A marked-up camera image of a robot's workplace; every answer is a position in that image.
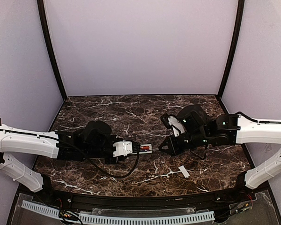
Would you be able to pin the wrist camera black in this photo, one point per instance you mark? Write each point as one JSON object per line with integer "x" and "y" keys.
{"x": 125, "y": 147}
{"x": 171, "y": 122}

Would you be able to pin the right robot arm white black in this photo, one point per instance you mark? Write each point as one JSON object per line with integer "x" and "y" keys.
{"x": 192, "y": 128}

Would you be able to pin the small circuit board with wires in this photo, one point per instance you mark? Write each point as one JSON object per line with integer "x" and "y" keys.
{"x": 67, "y": 216}

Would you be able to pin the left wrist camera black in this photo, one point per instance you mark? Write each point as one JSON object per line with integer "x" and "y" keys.
{"x": 125, "y": 147}

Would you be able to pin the right circuit board with wires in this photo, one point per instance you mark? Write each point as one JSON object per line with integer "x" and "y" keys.
{"x": 241, "y": 207}

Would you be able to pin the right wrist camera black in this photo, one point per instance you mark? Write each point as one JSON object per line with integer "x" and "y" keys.
{"x": 171, "y": 122}

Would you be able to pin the white slotted cable duct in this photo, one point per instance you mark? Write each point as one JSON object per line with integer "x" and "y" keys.
{"x": 40, "y": 209}
{"x": 89, "y": 219}

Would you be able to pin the black frame post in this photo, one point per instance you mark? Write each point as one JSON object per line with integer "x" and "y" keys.
{"x": 232, "y": 48}
{"x": 49, "y": 47}

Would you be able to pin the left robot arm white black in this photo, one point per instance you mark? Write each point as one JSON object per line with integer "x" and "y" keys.
{"x": 93, "y": 141}

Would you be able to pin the black front rail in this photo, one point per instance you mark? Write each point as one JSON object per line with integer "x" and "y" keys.
{"x": 216, "y": 200}

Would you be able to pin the left white slotted cable duct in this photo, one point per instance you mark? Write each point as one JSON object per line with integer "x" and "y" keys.
{"x": 40, "y": 209}

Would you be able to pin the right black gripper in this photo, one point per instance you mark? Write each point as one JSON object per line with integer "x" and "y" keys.
{"x": 176, "y": 145}

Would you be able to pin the white battery cover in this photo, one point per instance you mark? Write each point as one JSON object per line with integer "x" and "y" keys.
{"x": 184, "y": 171}

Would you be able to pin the right black frame post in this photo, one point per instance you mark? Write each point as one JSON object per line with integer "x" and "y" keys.
{"x": 232, "y": 48}

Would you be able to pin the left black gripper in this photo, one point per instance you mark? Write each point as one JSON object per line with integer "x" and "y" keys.
{"x": 136, "y": 148}

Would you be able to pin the left black frame post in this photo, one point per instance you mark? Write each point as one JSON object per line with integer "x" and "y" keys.
{"x": 49, "y": 47}

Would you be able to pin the white remote control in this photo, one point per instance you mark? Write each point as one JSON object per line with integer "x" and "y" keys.
{"x": 137, "y": 149}

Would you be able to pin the centre white slotted cable duct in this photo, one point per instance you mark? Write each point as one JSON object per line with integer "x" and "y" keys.
{"x": 89, "y": 219}

